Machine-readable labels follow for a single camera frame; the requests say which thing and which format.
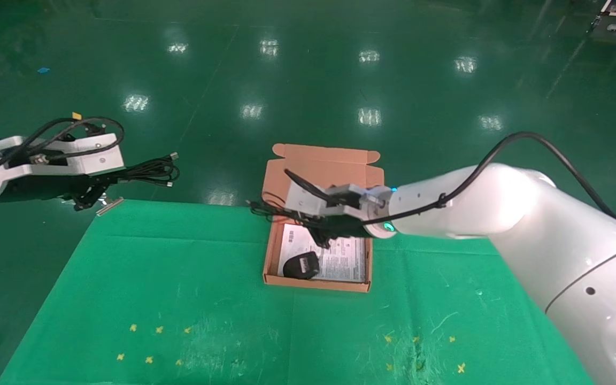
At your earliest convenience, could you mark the black corded computer mouse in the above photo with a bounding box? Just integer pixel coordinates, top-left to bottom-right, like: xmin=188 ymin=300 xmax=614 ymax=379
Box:
xmin=246 ymin=197 xmax=320 ymax=281

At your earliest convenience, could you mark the silver binder clip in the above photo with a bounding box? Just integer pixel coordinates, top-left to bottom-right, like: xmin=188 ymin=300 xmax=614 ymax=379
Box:
xmin=96 ymin=196 xmax=125 ymax=217

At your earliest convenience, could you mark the green table mat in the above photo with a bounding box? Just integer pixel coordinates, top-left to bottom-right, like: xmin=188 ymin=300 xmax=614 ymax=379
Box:
xmin=0 ymin=199 xmax=593 ymax=385

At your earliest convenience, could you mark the white printed instruction sheet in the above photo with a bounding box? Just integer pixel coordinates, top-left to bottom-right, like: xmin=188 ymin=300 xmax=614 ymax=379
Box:
xmin=277 ymin=223 xmax=367 ymax=283

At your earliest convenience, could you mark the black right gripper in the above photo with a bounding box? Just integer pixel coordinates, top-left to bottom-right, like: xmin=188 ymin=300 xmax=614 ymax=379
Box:
xmin=306 ymin=213 xmax=375 ymax=250

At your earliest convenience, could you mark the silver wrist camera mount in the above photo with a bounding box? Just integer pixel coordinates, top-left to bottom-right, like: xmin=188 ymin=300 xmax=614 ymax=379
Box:
xmin=285 ymin=181 xmax=390 ymax=218
xmin=0 ymin=133 xmax=126 ymax=178

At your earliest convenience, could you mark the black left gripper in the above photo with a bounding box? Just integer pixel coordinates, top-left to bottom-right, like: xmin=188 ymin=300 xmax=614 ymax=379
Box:
xmin=4 ymin=172 xmax=124 ymax=211

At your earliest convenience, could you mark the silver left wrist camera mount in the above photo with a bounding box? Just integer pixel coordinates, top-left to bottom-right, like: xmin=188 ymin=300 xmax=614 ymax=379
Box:
xmin=0 ymin=133 xmax=126 ymax=178

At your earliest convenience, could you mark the orange cardboard box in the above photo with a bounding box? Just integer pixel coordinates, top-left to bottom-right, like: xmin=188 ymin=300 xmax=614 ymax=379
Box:
xmin=261 ymin=144 xmax=386 ymax=294

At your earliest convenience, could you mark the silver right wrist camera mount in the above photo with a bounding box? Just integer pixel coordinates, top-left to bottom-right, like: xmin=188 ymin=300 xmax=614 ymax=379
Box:
xmin=285 ymin=181 xmax=390 ymax=218

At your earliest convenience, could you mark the black data cable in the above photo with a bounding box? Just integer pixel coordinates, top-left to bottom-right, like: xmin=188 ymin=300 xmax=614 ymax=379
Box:
xmin=106 ymin=152 xmax=181 ymax=188

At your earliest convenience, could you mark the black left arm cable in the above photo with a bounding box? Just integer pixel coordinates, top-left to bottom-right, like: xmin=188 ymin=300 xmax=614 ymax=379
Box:
xmin=0 ymin=116 xmax=126 ymax=181

